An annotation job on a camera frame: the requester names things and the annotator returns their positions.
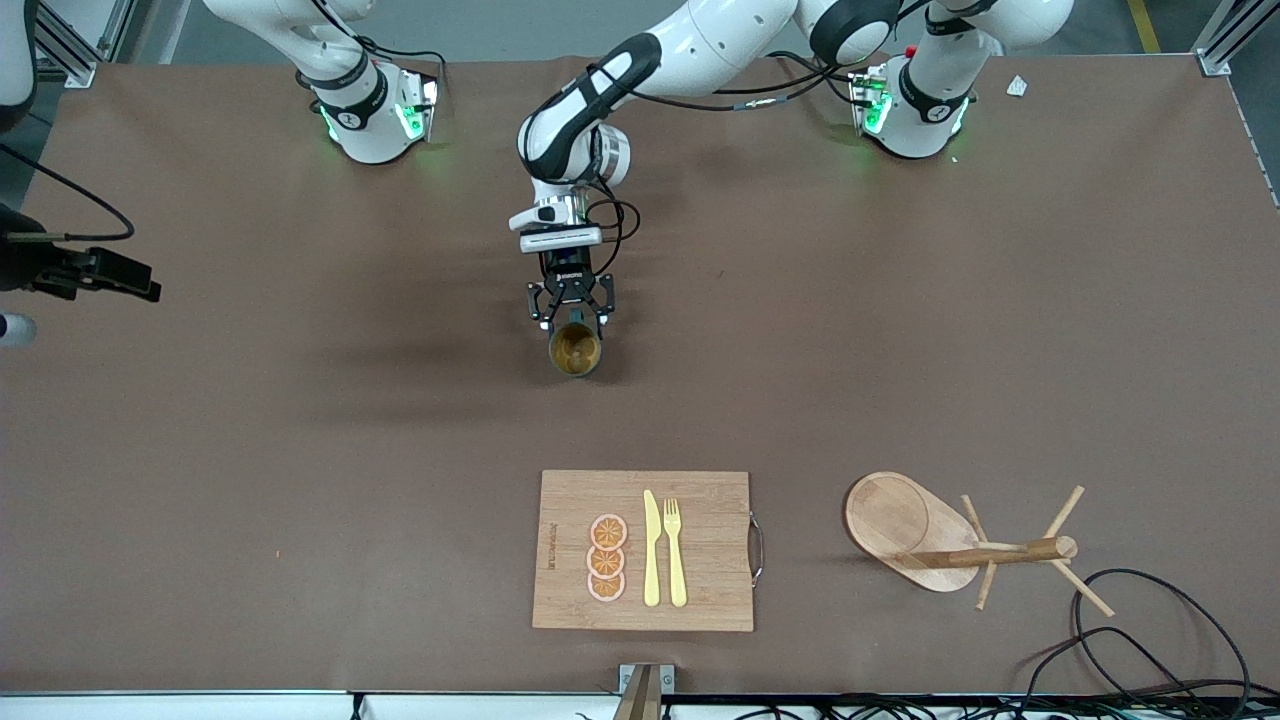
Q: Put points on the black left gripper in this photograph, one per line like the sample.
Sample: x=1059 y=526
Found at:
x=570 y=273

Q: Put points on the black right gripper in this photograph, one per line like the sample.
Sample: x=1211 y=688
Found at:
x=22 y=263

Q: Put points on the dark green cup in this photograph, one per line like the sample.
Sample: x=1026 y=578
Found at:
x=576 y=350

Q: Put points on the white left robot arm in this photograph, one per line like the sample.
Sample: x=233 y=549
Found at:
x=720 y=40

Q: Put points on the orange slice toy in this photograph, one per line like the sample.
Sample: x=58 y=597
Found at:
x=609 y=531
x=605 y=562
x=605 y=588

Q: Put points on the yellow plastic knife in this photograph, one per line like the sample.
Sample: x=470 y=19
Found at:
x=652 y=560

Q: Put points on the brown table cover sheet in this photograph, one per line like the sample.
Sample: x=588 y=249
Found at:
x=300 y=450

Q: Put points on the yellow plastic fork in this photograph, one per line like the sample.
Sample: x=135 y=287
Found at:
x=677 y=570

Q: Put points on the bamboo cutting board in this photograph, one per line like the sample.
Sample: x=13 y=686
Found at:
x=710 y=590

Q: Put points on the wooden mug tree rack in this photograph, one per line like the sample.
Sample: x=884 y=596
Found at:
x=885 y=520

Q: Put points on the brown mounting bar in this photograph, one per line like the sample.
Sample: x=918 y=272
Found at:
x=640 y=695

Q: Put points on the white paper scrap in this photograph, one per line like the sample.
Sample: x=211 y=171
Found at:
x=1017 y=86

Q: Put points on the aluminium frame post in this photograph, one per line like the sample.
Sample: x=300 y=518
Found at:
x=1215 y=60
x=80 y=68

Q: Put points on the grey metal bracket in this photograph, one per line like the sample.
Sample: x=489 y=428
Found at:
x=667 y=678

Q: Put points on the white table edge rail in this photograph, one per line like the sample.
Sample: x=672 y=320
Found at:
x=150 y=705

